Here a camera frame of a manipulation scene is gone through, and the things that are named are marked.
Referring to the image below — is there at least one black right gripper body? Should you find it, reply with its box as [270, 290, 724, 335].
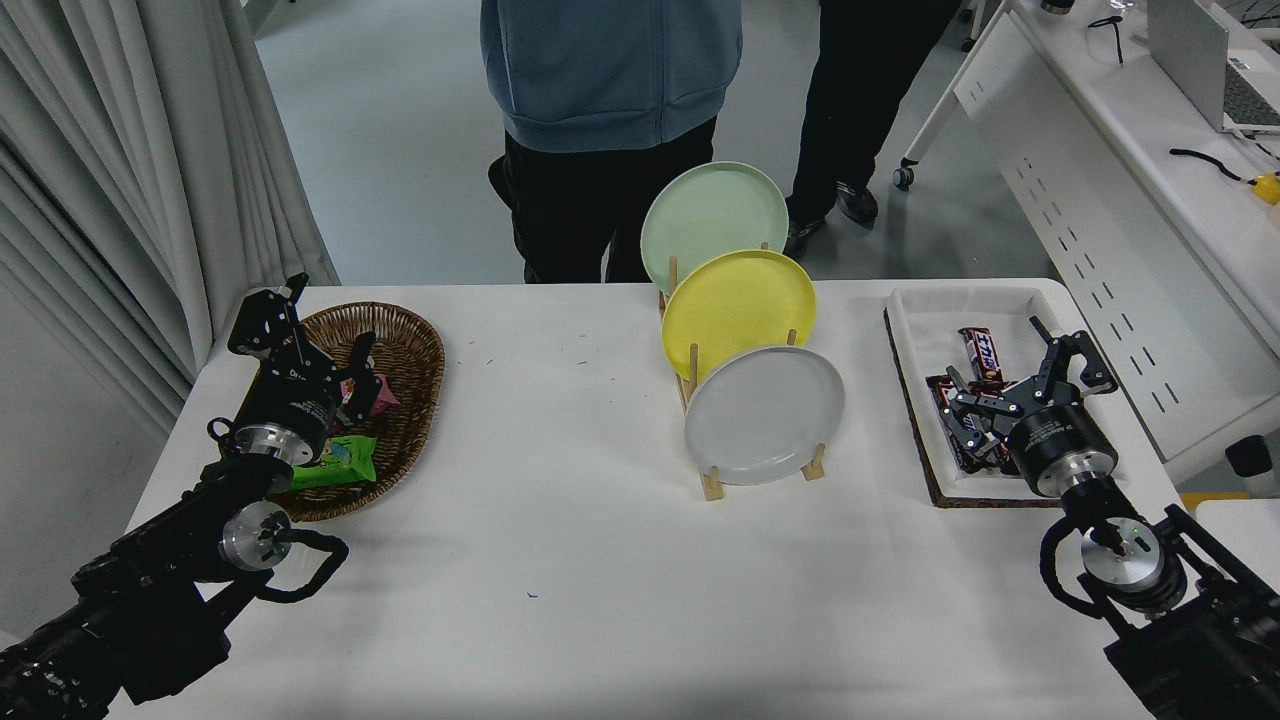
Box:
[1003, 402, 1118, 483]

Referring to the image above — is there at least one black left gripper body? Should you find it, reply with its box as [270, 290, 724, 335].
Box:
[236, 360, 343, 453]

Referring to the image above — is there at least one grey plate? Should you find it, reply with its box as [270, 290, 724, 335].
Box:
[684, 345, 846, 487]

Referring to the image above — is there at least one yellow plate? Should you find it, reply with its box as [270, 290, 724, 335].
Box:
[661, 249, 817, 383]

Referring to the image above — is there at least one wooden plate rack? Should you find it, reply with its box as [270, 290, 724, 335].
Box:
[657, 242, 829, 502]

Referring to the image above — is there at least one pale green plate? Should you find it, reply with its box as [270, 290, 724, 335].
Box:
[640, 161, 790, 296]

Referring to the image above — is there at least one pink snack packet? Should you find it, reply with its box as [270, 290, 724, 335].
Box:
[338, 370, 401, 423]

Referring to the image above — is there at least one brown wicker basket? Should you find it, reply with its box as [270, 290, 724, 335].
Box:
[262, 301, 447, 523]

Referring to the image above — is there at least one green snack packet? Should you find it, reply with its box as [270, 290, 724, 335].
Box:
[288, 434, 379, 491]

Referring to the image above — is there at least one white rectangular tray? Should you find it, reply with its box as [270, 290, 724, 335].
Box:
[884, 286, 1131, 509]

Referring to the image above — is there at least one black and white cylinder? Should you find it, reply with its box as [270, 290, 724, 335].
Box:
[1225, 435, 1279, 498]

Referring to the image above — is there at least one white desk with perforated panel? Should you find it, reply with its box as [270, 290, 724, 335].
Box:
[893, 0, 1280, 489]

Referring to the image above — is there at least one white pleated curtain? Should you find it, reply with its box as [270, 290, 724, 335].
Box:
[0, 0, 341, 441]

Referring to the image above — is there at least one silver laptop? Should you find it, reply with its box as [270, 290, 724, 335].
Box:
[1146, 0, 1280, 135]

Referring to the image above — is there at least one person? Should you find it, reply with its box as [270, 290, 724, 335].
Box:
[480, 0, 744, 284]
[783, 0, 961, 259]

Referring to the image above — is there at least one black cable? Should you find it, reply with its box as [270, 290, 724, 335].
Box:
[1169, 148, 1251, 185]

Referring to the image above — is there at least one thin black cord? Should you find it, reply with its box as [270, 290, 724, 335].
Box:
[1087, 14, 1126, 65]

